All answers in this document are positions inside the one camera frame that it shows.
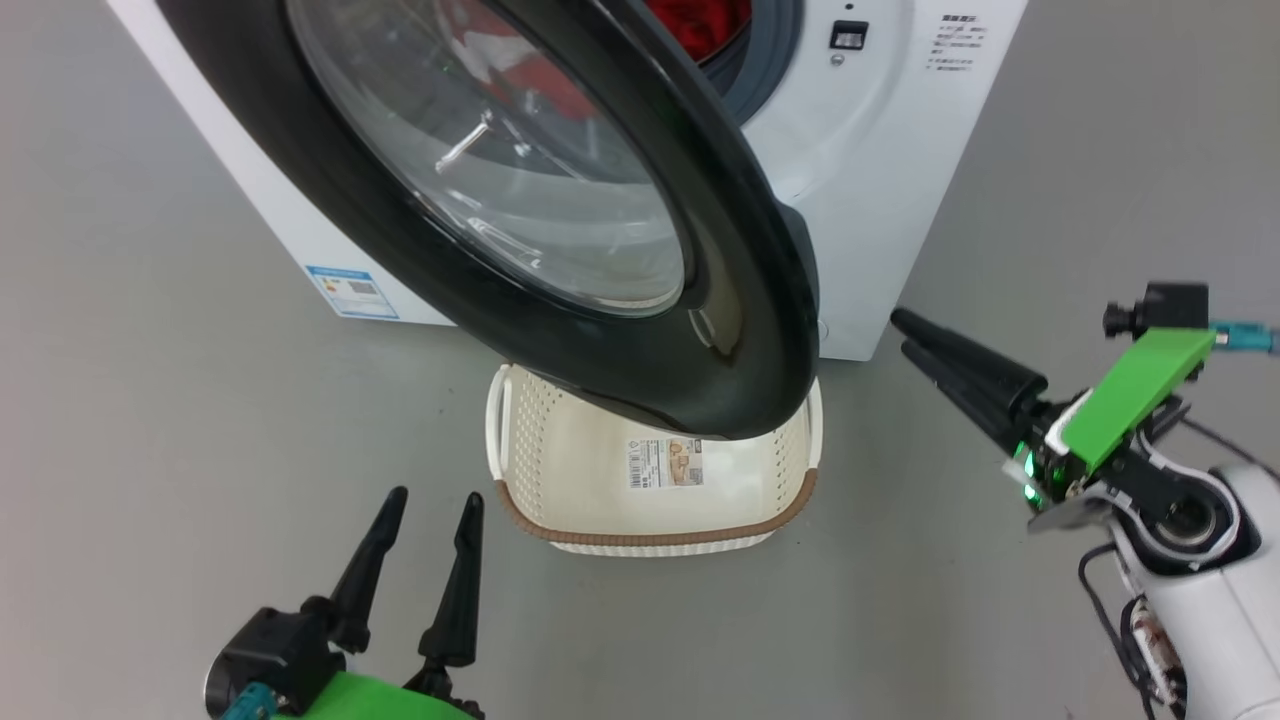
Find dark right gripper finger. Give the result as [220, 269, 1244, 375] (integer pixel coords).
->
[890, 308, 1048, 406]
[902, 340, 1038, 457]

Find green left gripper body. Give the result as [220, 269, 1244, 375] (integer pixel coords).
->
[270, 666, 487, 720]

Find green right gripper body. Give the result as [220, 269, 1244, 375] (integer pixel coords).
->
[1005, 328, 1217, 533]

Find grey rubber door gasket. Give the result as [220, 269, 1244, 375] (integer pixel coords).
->
[700, 0, 806, 126]

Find basket product label sticker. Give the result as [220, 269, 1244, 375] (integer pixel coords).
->
[627, 437, 704, 491]

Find red and white garment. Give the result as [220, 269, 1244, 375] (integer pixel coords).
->
[645, 0, 753, 63]

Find blue energy label sticker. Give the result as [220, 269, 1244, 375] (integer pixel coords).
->
[305, 265, 401, 321]

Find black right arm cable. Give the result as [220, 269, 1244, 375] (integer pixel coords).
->
[1078, 545, 1191, 720]

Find white front-load washing machine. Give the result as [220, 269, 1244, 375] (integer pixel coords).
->
[105, 0, 1031, 363]

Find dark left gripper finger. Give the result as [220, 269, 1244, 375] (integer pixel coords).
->
[418, 492, 486, 669]
[303, 486, 409, 655]

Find printed warning text label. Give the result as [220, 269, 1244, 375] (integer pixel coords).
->
[938, 12, 977, 83]

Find teal left camera connector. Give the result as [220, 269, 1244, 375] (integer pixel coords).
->
[225, 683, 277, 720]

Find black washer door with glass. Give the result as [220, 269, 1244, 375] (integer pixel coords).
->
[155, 0, 821, 441]

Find cream laundry basket brown rim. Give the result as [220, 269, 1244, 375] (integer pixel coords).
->
[485, 363, 824, 558]

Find teal right camera connector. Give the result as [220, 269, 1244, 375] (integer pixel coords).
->
[1212, 320, 1280, 354]

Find teal camera connector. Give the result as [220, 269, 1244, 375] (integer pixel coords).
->
[1212, 320, 1280, 354]
[225, 683, 277, 720]

